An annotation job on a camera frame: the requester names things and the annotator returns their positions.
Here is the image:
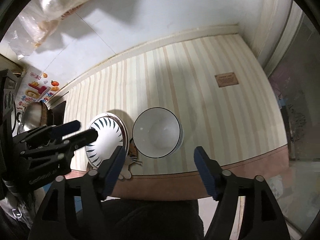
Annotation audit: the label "brown label patch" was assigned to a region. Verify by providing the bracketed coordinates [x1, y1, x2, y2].
[215, 72, 239, 88]

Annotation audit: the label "colourful fruit sticker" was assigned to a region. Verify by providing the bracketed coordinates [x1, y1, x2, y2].
[15, 67, 60, 112]

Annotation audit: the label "plastic bag on wall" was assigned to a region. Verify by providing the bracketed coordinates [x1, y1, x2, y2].
[4, 0, 91, 59]

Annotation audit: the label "bowl with coloured hearts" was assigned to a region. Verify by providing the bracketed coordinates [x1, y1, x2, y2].
[132, 107, 184, 159]

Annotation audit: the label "white plate blue leaves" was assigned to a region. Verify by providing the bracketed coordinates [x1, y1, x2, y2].
[85, 113, 122, 168]

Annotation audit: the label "oval plate pink flowers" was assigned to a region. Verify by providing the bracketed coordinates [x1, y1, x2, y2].
[106, 112, 129, 154]

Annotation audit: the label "striped table mat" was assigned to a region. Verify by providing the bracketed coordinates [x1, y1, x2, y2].
[64, 34, 289, 200]

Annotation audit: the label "metal wok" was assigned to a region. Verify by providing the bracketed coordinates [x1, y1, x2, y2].
[17, 102, 48, 134]

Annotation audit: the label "black stove top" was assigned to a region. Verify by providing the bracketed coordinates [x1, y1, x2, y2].
[47, 92, 68, 125]

